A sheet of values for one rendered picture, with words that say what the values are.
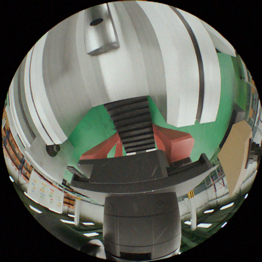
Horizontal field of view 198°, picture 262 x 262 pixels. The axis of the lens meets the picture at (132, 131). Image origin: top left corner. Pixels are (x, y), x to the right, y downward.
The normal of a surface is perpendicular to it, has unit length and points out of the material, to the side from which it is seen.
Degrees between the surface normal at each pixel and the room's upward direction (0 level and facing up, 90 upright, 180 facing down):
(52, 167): 90
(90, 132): 0
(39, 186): 90
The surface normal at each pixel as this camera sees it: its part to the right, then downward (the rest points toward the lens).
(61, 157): 0.98, -0.15
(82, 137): 0.00, 0.62
